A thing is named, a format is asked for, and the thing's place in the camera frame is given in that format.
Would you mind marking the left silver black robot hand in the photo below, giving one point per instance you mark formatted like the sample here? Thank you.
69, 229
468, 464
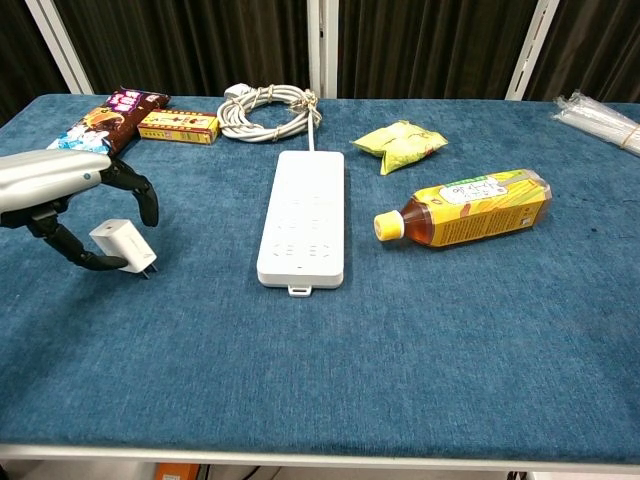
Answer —
45, 175

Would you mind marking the white AC adapter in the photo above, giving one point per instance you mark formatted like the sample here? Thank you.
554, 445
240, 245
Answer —
122, 245

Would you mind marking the white power strip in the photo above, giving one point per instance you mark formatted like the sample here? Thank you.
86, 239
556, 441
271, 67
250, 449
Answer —
305, 220

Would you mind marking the brown snack bag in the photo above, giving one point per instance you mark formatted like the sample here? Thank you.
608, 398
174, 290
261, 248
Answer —
125, 115

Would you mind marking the black pleated curtain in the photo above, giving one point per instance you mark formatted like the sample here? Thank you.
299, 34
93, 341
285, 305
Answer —
20, 60
595, 45
430, 45
190, 45

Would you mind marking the yellow red carton box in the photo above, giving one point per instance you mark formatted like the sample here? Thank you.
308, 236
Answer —
177, 127

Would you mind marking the orange box under table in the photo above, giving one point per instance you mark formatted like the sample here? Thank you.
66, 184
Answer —
175, 472

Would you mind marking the blue table cloth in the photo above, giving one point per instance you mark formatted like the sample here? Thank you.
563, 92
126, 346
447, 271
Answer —
320, 360

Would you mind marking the yellow green snack packet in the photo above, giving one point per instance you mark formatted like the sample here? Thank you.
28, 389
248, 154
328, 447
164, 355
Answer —
400, 145

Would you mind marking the tea bottle with yellow label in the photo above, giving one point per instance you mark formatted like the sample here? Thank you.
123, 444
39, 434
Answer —
470, 210

